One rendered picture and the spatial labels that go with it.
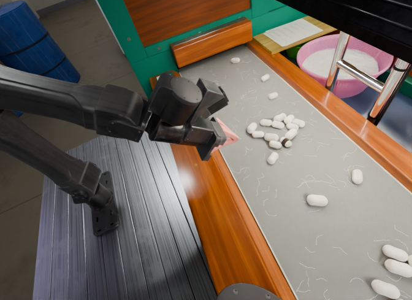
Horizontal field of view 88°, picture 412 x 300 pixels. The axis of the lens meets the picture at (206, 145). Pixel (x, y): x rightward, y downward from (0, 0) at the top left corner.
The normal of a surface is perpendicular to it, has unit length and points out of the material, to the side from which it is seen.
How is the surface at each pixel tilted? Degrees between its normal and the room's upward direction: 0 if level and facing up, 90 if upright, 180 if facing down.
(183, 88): 42
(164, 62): 90
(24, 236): 0
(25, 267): 0
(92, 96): 30
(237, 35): 90
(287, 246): 0
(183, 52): 90
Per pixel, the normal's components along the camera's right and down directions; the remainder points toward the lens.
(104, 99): 0.33, -0.60
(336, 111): -0.20, -0.61
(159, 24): 0.33, 0.70
